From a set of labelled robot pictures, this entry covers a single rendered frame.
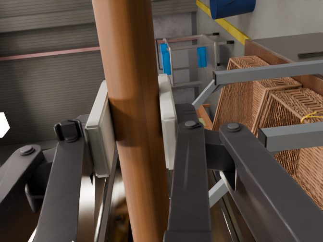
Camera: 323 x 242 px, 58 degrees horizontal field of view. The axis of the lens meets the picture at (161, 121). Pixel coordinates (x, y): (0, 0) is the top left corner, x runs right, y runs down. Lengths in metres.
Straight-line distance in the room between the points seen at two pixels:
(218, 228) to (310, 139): 0.67
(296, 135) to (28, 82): 8.02
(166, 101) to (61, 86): 8.08
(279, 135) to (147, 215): 0.50
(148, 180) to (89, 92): 7.96
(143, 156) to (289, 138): 0.53
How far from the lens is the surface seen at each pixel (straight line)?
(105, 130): 0.15
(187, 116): 0.15
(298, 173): 1.43
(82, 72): 7.96
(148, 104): 0.16
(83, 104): 8.32
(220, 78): 1.09
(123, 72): 0.15
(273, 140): 0.67
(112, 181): 1.33
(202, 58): 5.01
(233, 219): 1.31
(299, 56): 1.52
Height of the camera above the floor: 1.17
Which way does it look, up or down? level
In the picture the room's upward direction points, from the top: 96 degrees counter-clockwise
